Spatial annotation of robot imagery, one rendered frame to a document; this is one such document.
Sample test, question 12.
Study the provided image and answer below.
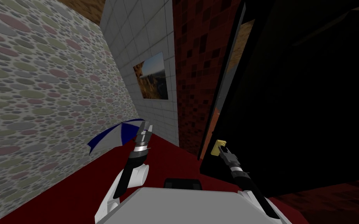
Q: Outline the landscape picture on wall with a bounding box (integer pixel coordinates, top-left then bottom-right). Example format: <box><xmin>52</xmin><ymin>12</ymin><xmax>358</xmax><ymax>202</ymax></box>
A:
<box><xmin>132</xmin><ymin>51</ymin><xmax>169</xmax><ymax>100</ymax></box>

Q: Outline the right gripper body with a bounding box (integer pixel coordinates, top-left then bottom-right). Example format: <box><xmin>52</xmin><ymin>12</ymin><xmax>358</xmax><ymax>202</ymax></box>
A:
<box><xmin>222</xmin><ymin>150</ymin><xmax>242</xmax><ymax>170</ymax></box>

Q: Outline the black door leaf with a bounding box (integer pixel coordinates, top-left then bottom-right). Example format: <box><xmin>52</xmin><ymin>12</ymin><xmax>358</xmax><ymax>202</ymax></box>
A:
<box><xmin>197</xmin><ymin>0</ymin><xmax>359</xmax><ymax>198</ymax></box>

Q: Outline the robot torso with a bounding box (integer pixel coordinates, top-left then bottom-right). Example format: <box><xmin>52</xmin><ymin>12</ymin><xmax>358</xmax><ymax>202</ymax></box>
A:
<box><xmin>97</xmin><ymin>178</ymin><xmax>293</xmax><ymax>224</ymax></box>

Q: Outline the blue and white umbrella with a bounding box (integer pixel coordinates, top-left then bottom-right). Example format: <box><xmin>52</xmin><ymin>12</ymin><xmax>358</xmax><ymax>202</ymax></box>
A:
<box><xmin>87</xmin><ymin>118</ymin><xmax>146</xmax><ymax>156</ymax></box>

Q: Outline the yellow door handle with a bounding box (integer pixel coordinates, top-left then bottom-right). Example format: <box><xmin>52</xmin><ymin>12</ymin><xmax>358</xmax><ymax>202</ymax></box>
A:
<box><xmin>210</xmin><ymin>140</ymin><xmax>227</xmax><ymax>157</ymax></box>

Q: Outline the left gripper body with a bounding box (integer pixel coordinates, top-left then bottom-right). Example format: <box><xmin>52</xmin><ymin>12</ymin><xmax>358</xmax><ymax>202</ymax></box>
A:
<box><xmin>136</xmin><ymin>130</ymin><xmax>152</xmax><ymax>145</ymax></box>

